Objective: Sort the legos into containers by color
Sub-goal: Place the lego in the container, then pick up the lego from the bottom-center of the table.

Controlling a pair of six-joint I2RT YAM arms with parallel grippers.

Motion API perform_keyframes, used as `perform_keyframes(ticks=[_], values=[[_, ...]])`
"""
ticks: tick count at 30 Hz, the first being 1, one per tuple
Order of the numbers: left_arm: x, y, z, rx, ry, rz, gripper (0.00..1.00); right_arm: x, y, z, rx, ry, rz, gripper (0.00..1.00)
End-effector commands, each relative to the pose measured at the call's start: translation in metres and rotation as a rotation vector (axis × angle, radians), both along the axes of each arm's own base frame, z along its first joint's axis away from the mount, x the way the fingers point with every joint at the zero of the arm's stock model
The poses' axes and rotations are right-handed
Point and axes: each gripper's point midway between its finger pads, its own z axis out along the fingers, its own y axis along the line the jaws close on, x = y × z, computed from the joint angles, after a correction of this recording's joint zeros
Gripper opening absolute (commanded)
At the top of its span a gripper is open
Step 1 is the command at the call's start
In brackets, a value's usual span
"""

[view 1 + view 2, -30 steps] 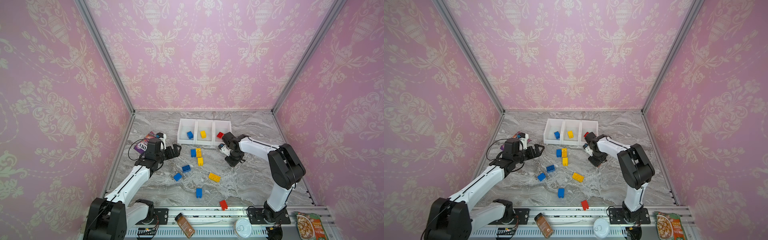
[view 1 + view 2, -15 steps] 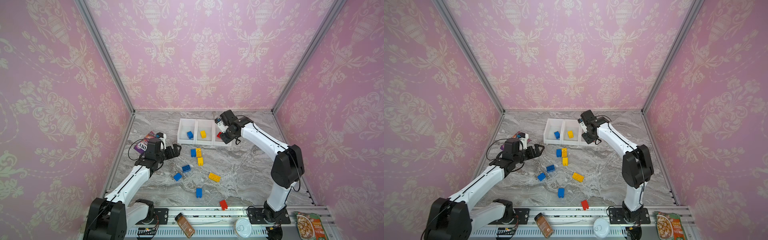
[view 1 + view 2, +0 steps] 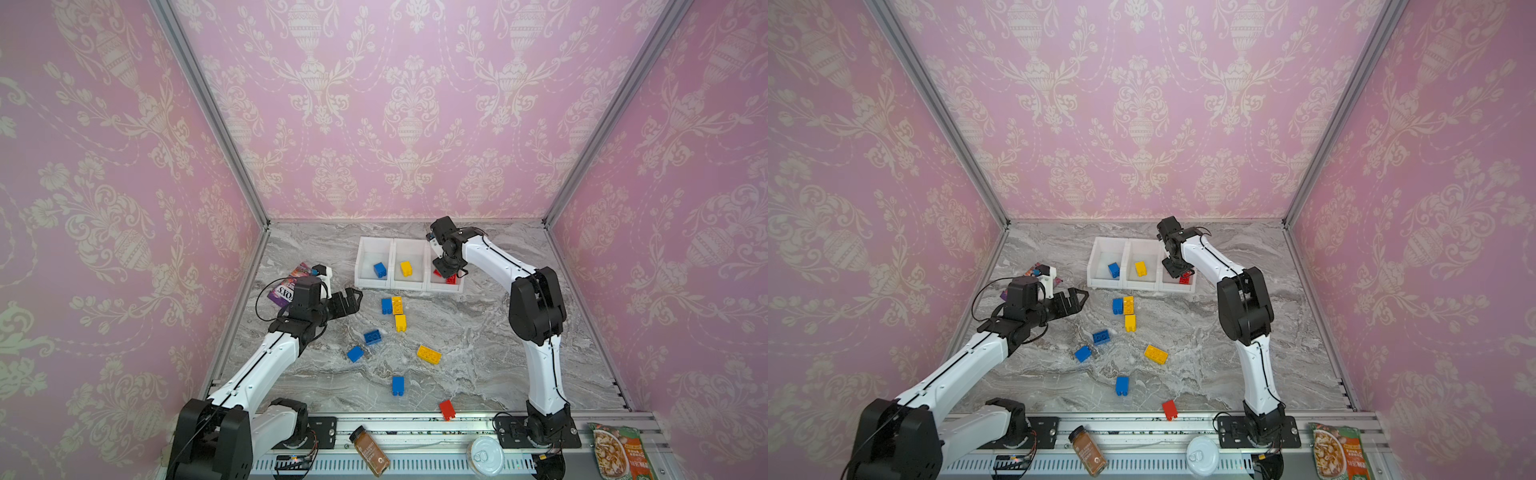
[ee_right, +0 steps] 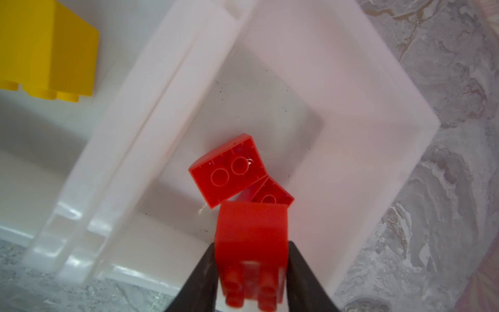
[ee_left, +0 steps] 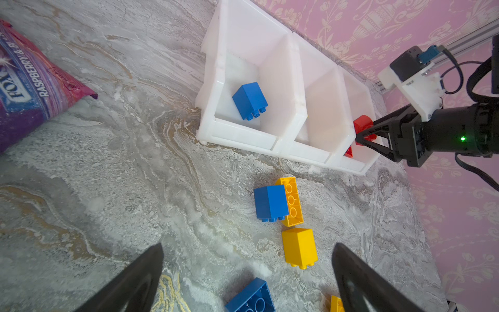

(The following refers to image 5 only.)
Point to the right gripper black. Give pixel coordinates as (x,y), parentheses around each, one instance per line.
(405,129)

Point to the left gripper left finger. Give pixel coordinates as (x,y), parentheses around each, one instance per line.
(133,289)

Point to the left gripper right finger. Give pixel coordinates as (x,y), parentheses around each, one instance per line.
(363,289)

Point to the red long lego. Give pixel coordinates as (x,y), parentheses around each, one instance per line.
(349,153)

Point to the white three-compartment bin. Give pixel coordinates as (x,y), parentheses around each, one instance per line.
(312,102)

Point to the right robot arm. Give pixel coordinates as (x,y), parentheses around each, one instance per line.
(470,131)

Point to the yellow long lego lower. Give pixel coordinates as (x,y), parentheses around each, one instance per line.
(336,305)

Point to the yellow square lego centre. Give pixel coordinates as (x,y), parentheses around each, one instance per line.
(299,247)

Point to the yellow long lego upright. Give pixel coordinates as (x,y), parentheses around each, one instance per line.
(295,216)

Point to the blue studded lego centre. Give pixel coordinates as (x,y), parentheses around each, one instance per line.
(254,297)

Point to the blue lego beside yellow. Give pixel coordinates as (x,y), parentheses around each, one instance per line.
(271,203)

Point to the purple snack bag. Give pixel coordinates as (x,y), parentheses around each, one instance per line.
(33,89)

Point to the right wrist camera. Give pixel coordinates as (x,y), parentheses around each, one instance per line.
(412,74)

